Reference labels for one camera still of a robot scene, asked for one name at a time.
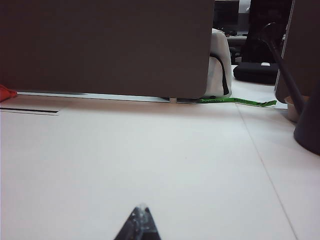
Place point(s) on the narrow brown desk partition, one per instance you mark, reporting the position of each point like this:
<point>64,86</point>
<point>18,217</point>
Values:
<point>302,50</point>

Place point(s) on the small beige paper bowl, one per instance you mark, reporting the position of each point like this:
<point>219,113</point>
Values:
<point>291,112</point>

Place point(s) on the green tape strip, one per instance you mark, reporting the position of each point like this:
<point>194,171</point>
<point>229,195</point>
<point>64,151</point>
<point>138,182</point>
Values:
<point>240,101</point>

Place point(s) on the orange cloth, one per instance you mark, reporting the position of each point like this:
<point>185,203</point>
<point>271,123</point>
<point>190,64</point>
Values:
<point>6,93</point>

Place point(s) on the silver partition base rail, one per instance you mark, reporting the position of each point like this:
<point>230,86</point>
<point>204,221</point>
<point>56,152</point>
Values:
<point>100,96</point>

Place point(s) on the white partition foot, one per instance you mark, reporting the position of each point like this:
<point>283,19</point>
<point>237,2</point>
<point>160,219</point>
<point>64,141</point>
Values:
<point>173,100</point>

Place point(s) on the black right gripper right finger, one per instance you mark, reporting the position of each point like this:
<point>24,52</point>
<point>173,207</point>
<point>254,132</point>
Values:
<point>149,228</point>

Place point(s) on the small white mouse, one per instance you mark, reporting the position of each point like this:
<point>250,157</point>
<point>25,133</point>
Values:
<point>265,64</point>

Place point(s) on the wide brown desk partition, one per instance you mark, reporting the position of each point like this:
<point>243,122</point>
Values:
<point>100,45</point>

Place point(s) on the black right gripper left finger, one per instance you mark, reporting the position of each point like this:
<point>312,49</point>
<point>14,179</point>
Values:
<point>132,225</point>

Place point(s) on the black cushion bag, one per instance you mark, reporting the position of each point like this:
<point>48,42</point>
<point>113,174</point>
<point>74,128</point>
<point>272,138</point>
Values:
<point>255,73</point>

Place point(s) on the seated person in dark top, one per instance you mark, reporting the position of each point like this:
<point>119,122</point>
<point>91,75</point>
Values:
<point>260,30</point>

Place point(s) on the black computer monitor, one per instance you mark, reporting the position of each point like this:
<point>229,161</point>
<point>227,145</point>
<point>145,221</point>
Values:
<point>226,12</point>

